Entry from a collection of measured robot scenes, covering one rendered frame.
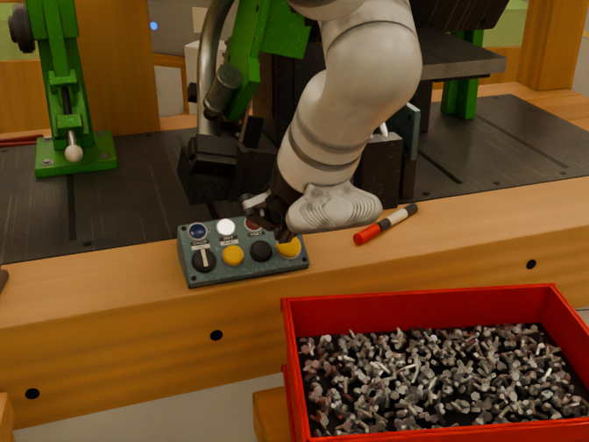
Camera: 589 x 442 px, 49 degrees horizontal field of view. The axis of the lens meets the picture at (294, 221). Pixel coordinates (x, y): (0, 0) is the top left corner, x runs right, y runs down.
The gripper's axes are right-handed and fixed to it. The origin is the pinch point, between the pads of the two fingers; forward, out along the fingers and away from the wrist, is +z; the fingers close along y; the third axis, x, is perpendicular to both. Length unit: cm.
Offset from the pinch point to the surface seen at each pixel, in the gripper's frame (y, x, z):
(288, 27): -8.1, -30.1, -0.5
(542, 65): -82, -48, 34
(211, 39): -0.2, -38.7, 10.8
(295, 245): -1.9, 0.6, 3.6
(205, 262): 9.3, 1.0, 4.0
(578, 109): -82, -33, 32
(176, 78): -54, -278, 315
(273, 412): 4.6, 18.8, 7.4
